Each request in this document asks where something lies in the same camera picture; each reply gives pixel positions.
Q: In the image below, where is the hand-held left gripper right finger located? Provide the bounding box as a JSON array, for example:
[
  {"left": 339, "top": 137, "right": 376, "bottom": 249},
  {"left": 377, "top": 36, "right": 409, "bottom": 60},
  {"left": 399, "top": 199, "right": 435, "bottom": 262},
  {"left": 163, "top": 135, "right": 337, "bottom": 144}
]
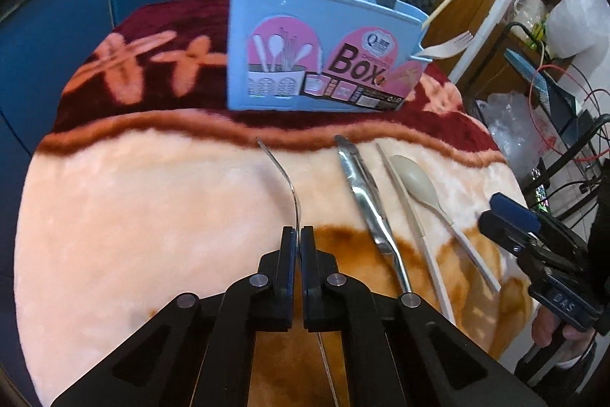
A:
[{"left": 300, "top": 225, "right": 549, "bottom": 407}]

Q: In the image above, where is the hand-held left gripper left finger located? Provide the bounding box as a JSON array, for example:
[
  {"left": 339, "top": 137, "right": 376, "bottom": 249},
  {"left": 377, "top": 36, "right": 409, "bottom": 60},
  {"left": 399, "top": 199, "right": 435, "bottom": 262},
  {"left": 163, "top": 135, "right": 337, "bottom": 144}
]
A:
[{"left": 50, "top": 226, "right": 297, "bottom": 407}]

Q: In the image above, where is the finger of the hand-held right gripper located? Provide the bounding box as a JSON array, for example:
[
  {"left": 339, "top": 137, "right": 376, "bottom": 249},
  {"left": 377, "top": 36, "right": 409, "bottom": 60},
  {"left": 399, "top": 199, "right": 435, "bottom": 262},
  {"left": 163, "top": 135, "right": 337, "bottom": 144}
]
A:
[
  {"left": 478, "top": 211, "right": 537, "bottom": 258},
  {"left": 490, "top": 192, "right": 542, "bottom": 233}
]

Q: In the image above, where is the white plastic fork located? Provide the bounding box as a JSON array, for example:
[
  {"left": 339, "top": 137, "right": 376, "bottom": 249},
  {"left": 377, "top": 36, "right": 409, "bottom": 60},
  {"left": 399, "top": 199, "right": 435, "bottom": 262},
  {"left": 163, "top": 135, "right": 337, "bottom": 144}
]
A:
[{"left": 414, "top": 30, "right": 475, "bottom": 61}]

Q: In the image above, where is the wooden chopstick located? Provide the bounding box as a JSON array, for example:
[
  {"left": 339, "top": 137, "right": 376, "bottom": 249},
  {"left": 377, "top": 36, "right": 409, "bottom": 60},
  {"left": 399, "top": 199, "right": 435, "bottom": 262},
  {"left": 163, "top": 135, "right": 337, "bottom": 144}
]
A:
[{"left": 421, "top": 0, "right": 459, "bottom": 32}]

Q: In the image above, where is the light blue utensil box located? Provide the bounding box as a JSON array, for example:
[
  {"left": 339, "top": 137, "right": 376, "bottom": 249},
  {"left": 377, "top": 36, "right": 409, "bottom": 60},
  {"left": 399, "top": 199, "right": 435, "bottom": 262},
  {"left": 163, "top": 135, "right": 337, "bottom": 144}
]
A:
[{"left": 227, "top": 0, "right": 432, "bottom": 113}]

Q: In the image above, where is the person's right forearm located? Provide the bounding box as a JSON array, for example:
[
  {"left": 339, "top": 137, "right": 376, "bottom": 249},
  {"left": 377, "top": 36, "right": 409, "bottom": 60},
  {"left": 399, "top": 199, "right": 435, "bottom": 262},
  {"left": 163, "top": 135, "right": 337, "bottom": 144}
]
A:
[{"left": 514, "top": 338, "right": 599, "bottom": 389}]

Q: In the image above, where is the person's right hand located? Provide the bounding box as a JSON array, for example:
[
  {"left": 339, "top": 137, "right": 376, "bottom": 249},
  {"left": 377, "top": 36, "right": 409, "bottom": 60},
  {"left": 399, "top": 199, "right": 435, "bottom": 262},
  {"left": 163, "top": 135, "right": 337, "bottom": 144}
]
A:
[{"left": 531, "top": 306, "right": 596, "bottom": 354}]

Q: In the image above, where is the white plastic knife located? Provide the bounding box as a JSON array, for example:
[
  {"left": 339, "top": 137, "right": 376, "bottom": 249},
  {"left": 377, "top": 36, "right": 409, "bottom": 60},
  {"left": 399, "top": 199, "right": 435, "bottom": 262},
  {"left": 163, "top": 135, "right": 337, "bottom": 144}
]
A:
[{"left": 376, "top": 143, "right": 456, "bottom": 328}]

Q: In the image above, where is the clear plastic bag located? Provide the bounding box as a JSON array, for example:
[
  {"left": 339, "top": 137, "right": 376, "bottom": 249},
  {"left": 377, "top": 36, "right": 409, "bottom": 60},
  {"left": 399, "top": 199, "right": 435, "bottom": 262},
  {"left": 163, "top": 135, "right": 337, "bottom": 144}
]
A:
[{"left": 475, "top": 91, "right": 533, "bottom": 172}]

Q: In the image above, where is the steel table knife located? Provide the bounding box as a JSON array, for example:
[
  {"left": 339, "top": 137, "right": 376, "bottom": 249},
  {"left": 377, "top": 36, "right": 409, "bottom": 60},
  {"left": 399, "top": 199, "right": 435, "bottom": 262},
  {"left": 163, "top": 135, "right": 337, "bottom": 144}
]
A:
[{"left": 335, "top": 134, "right": 414, "bottom": 296}]

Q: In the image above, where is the black metal rack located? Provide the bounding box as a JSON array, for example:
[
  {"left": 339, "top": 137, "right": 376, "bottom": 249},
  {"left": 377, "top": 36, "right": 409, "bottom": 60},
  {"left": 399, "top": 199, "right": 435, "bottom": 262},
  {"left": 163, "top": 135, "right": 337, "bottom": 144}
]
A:
[{"left": 469, "top": 21, "right": 610, "bottom": 227}]

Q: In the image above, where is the beige plastic spoon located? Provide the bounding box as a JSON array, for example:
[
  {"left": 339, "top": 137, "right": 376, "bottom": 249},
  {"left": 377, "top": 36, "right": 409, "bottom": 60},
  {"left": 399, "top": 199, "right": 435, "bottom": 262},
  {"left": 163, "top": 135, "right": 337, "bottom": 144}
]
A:
[{"left": 391, "top": 154, "right": 502, "bottom": 294}]

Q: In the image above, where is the red and peach plush blanket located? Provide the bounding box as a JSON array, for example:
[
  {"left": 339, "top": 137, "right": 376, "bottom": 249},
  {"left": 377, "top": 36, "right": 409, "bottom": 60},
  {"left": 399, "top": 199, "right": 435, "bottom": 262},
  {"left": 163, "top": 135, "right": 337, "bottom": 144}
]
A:
[{"left": 12, "top": 0, "right": 535, "bottom": 407}]

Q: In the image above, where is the white plastic bag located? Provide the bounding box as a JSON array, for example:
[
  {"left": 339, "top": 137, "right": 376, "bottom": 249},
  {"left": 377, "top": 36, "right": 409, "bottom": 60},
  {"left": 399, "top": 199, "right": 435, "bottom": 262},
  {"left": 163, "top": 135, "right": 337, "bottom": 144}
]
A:
[{"left": 544, "top": 0, "right": 610, "bottom": 61}]

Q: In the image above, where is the red cable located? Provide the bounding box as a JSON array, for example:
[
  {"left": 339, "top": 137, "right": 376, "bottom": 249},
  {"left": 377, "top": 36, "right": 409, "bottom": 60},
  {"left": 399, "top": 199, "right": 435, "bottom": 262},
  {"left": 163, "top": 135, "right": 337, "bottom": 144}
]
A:
[{"left": 528, "top": 63, "right": 610, "bottom": 162}]

